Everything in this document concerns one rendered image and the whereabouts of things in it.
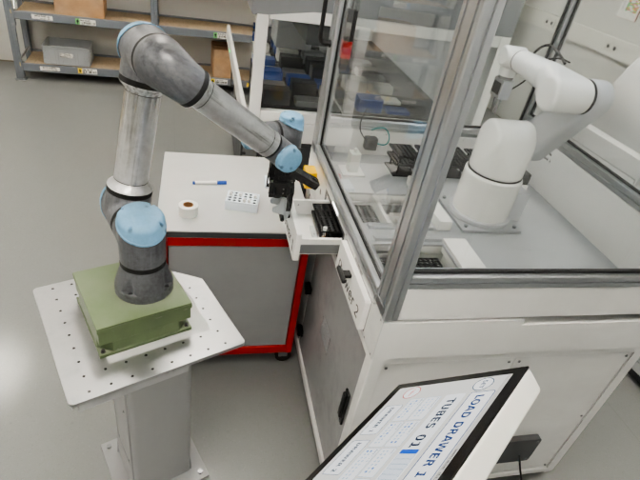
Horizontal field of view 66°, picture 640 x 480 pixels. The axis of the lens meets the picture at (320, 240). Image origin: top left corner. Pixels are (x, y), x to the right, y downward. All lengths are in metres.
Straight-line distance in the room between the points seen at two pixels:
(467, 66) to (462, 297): 0.60
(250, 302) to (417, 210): 1.13
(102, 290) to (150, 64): 0.61
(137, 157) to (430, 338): 0.89
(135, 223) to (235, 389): 1.18
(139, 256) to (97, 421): 1.06
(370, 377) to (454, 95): 0.81
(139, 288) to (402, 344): 0.70
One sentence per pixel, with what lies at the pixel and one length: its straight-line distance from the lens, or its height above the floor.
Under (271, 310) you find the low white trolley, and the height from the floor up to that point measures 0.35.
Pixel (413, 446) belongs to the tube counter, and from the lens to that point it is 0.86.
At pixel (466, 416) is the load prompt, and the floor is 1.16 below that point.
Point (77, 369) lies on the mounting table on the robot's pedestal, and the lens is 1.39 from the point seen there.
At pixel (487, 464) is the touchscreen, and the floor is 1.18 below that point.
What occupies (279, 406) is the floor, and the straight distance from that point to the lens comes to 2.23.
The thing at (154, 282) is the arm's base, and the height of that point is 0.92.
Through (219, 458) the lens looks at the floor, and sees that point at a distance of 2.09.
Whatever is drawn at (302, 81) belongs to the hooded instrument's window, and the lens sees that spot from 2.36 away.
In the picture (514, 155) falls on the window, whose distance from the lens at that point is 1.14.
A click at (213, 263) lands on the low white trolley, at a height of 0.60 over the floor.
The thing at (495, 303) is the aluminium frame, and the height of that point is 1.00.
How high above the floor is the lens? 1.79
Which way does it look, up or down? 34 degrees down
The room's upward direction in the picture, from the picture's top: 11 degrees clockwise
